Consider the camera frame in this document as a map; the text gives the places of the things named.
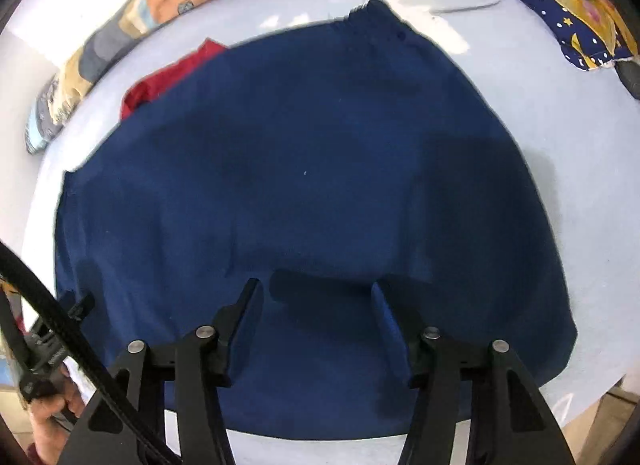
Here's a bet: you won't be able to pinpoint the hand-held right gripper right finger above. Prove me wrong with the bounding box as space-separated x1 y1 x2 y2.
370 280 576 465

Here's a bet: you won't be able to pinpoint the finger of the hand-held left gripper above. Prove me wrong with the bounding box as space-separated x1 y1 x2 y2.
60 291 96 328

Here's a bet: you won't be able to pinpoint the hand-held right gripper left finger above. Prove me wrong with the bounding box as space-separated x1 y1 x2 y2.
59 277 265 465

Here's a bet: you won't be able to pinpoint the navy blue pants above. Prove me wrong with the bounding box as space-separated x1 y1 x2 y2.
52 0 578 441

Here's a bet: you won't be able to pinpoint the person's left forearm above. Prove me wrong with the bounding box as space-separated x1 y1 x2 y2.
24 442 61 465

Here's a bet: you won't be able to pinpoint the person's left hand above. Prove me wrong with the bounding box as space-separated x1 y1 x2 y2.
27 365 86 465

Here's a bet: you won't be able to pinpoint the red garment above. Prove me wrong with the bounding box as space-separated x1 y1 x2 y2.
120 38 228 121

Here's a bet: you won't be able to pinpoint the dark grey small object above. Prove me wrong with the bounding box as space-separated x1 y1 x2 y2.
614 58 640 101

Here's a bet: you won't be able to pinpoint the yellow navy star-printed cloth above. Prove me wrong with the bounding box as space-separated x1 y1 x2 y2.
505 0 640 71

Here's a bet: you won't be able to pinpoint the black cable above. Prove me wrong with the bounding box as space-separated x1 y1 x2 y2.
0 240 181 465

